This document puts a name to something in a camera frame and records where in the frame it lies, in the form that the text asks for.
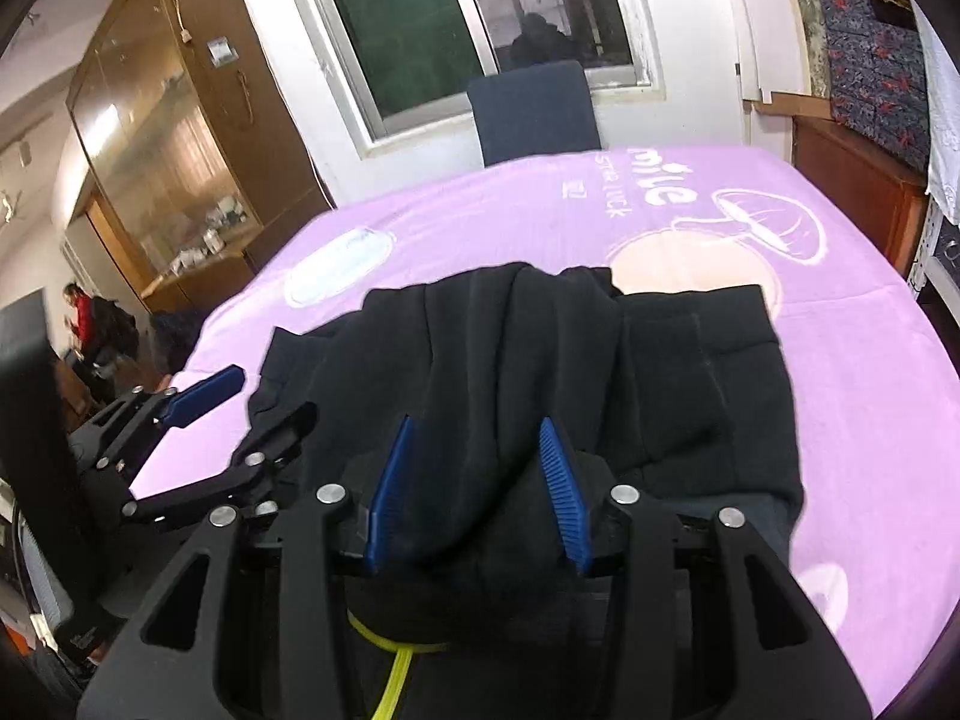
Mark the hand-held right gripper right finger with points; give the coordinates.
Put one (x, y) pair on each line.
(562, 495)

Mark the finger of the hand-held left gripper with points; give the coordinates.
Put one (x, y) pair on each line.
(247, 465)
(202, 394)

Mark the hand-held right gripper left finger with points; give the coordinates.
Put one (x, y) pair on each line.
(390, 495)

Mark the black hooded jacket yellow zipper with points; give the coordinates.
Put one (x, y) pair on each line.
(525, 360)

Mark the wooden glass display cabinet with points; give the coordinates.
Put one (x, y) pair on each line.
(150, 127)

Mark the purple printed blanket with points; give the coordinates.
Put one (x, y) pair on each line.
(862, 390)

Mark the dark blue chair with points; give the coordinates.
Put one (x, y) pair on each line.
(536, 116)

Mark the sliding glass window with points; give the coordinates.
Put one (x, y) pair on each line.
(405, 22)

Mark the low wooden cabinet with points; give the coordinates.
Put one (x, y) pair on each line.
(855, 180)

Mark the white metal rack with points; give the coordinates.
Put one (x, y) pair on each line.
(930, 255)

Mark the white board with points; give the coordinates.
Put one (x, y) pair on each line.
(757, 22)

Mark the stack of dark floral boxes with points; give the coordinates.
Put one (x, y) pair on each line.
(877, 82)

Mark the white lace curtain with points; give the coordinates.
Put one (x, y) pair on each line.
(941, 127)

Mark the marble patterned board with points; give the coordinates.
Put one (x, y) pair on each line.
(810, 22)

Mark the white wall switch panel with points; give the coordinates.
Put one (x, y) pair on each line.
(223, 52)

